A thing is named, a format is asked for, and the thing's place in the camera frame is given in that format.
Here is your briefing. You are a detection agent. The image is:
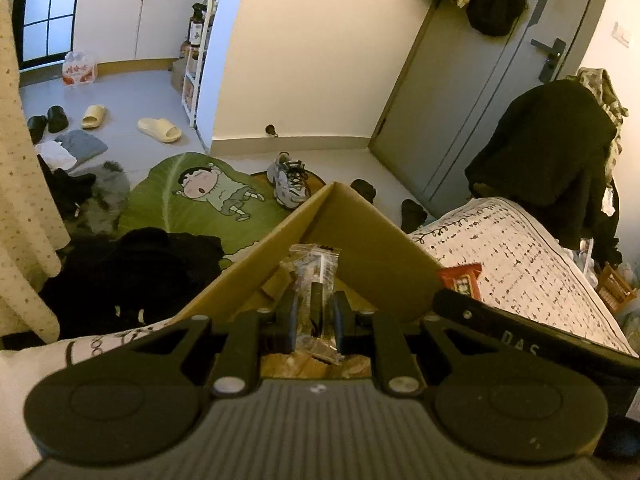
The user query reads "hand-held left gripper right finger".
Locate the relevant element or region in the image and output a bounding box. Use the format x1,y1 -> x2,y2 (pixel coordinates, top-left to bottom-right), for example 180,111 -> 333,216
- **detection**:
333,291 -> 490,397

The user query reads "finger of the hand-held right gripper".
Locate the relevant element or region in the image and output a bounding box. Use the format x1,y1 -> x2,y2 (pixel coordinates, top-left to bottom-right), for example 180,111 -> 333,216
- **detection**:
431,287 -> 502,344

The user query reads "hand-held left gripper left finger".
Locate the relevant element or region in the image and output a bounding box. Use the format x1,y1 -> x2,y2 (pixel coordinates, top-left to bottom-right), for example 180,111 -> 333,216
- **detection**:
134,291 -> 299,398

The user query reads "red snack packet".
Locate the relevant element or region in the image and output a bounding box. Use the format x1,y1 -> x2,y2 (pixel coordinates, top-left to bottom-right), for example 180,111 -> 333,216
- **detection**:
437,263 -> 485,302

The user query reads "clear plastic snack packet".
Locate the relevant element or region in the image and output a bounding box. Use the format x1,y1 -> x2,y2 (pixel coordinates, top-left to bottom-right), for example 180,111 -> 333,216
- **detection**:
280,243 -> 343,365

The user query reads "brown cardboard box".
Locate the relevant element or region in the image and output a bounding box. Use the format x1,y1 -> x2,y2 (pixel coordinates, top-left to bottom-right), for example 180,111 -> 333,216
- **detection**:
170,182 -> 442,382

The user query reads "white black-patterned bed cover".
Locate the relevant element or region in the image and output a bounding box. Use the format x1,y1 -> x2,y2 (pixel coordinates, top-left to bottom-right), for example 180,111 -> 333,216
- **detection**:
0,197 -> 634,480

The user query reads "black sock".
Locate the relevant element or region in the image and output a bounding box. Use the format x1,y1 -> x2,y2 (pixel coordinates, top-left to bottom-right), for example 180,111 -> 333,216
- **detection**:
350,178 -> 377,206
401,199 -> 430,235

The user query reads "grey white sneaker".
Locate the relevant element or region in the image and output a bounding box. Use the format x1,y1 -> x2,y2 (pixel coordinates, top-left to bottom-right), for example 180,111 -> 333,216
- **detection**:
266,152 -> 313,210

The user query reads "green cartoon rug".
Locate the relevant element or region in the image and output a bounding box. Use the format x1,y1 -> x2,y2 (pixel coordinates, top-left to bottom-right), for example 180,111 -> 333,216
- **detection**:
117,152 -> 328,267

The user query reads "black clothes pile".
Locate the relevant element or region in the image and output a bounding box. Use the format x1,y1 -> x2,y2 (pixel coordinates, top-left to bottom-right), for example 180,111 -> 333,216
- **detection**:
37,167 -> 226,331

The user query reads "black coat pile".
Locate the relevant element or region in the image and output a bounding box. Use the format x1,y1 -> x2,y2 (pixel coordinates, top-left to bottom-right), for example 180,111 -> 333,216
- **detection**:
465,80 -> 623,266

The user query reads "grey furry garment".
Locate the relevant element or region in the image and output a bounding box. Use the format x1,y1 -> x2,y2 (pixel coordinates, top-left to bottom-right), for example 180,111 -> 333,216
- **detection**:
70,161 -> 132,235

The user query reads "grey door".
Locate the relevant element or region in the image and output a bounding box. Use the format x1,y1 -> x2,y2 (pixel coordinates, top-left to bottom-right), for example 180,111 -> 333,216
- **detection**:
369,0 -> 616,203

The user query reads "beige slipper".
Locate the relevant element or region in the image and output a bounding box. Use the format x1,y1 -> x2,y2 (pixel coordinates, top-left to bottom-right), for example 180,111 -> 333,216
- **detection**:
137,117 -> 182,144
81,104 -> 108,130

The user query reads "camouflage garment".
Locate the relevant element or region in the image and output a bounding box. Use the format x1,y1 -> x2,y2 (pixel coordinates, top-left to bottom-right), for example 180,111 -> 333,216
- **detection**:
575,66 -> 628,161

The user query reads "white shelf rack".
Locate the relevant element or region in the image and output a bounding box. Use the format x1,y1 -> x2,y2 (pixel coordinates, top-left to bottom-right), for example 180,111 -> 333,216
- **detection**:
181,0 -> 223,128

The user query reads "grey folded cloth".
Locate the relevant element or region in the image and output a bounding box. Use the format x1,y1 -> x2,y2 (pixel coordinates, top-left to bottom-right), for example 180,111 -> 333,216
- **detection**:
54,129 -> 109,163

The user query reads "white folded cloth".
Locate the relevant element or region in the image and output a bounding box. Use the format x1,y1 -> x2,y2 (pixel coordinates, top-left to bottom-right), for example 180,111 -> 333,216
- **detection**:
36,141 -> 78,172

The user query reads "cream dotted curtain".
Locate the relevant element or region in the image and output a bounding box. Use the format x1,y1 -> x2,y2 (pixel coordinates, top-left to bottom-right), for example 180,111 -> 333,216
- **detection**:
0,0 -> 71,342

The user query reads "black slipper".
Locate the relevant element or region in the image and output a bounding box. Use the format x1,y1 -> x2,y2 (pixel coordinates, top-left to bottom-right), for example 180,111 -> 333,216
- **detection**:
46,105 -> 70,134
27,115 -> 48,145

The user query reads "brown pump bottle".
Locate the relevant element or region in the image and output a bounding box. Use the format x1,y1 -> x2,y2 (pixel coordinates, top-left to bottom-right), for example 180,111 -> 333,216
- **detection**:
187,2 -> 207,46

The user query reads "red white plastic bag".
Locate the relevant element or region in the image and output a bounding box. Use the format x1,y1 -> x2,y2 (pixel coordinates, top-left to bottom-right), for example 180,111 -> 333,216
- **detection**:
61,50 -> 97,88

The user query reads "white kitchen cabinet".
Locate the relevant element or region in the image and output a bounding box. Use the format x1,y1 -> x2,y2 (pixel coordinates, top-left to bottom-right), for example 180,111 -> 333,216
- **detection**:
72,0 -> 221,63

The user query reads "black framed glass door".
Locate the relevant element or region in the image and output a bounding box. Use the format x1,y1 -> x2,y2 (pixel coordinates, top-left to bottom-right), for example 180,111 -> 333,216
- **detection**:
11,0 -> 83,72

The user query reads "black door handle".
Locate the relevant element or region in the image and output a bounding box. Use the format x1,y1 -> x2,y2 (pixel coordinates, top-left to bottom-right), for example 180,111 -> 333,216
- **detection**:
530,37 -> 568,82

